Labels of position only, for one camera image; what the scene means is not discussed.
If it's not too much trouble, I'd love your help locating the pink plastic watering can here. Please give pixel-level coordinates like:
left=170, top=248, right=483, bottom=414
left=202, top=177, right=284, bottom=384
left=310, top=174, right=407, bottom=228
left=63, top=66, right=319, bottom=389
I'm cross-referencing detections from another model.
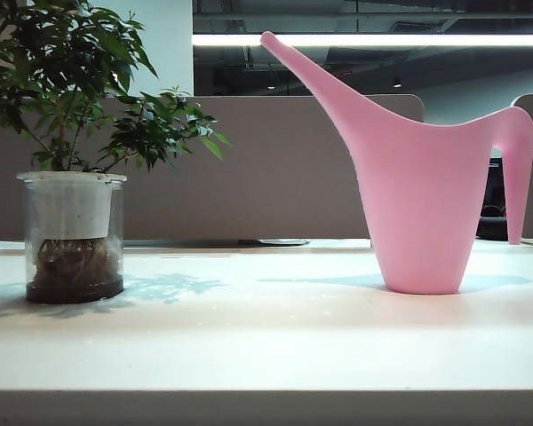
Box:
left=259, top=30, right=533, bottom=296

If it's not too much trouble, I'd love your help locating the white inner plant pot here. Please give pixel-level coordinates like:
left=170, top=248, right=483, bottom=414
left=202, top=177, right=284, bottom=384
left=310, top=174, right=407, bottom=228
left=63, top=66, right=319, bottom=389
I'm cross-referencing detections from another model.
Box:
left=25, top=172, right=117, bottom=241

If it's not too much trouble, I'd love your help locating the clear glass plant jar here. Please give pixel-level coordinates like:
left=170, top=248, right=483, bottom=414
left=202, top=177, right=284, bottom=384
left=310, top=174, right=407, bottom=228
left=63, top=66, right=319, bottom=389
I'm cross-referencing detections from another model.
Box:
left=15, top=170, right=130, bottom=305

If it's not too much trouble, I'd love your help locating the green leafy plant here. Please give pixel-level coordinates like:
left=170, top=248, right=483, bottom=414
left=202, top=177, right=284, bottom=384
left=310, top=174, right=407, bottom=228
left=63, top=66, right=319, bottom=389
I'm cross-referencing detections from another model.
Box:
left=0, top=0, right=233, bottom=175

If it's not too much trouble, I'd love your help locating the wide beige desk partition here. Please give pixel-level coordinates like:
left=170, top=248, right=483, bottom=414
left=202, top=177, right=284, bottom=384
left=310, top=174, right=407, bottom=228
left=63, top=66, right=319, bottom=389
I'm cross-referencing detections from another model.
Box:
left=0, top=92, right=426, bottom=241

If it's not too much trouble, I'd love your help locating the long ceiling light strip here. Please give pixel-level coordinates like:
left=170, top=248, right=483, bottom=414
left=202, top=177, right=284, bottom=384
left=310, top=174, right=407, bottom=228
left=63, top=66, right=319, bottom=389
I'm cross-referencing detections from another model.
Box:
left=192, top=32, right=533, bottom=48

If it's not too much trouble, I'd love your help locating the black round cushion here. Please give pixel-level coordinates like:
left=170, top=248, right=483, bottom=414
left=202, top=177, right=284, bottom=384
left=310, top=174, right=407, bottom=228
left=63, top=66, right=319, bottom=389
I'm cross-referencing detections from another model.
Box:
left=475, top=205, right=511, bottom=241

